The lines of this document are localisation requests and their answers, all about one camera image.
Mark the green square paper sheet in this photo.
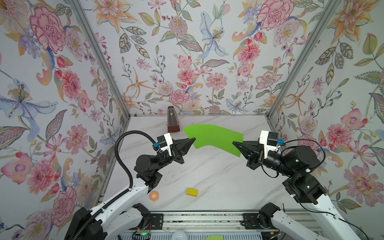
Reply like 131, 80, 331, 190
183, 124, 244, 158

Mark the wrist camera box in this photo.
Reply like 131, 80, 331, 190
259, 131, 285, 153
153, 133, 173, 156

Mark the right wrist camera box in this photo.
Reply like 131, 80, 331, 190
259, 131, 285, 153

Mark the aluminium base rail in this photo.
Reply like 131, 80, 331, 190
119, 210, 325, 233

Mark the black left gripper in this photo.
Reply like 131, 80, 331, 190
153, 141, 195, 174

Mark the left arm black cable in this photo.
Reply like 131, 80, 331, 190
113, 130, 157, 190

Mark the aluminium frame post right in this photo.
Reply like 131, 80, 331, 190
265, 1, 342, 120

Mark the brown wooden metronome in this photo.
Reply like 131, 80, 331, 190
167, 106, 180, 133

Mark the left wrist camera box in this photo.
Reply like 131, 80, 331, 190
153, 133, 173, 156

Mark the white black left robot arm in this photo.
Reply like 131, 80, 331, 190
64, 134, 196, 240

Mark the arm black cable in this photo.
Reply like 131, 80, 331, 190
113, 130, 157, 190
280, 138, 327, 169

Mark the aluminium frame post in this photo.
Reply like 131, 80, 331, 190
69, 0, 131, 120
265, 1, 342, 120

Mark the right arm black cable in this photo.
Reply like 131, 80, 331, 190
280, 138, 327, 169

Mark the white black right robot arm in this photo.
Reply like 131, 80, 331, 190
233, 141, 359, 240

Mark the yellow sponge block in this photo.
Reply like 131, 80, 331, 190
186, 188, 199, 197

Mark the aluminium frame post left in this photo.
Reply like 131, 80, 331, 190
69, 0, 131, 120

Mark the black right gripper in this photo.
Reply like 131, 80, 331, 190
233, 141, 294, 181

